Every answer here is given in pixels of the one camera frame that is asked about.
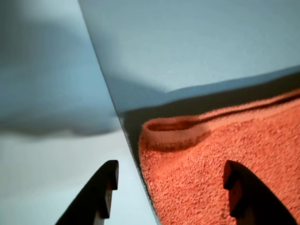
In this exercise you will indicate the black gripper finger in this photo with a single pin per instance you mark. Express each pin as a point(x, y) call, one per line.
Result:
point(257, 201)
point(93, 199)

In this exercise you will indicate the orange terry towel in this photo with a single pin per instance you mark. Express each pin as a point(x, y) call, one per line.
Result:
point(199, 175)

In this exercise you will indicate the grey table mat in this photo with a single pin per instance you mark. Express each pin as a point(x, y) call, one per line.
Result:
point(187, 47)

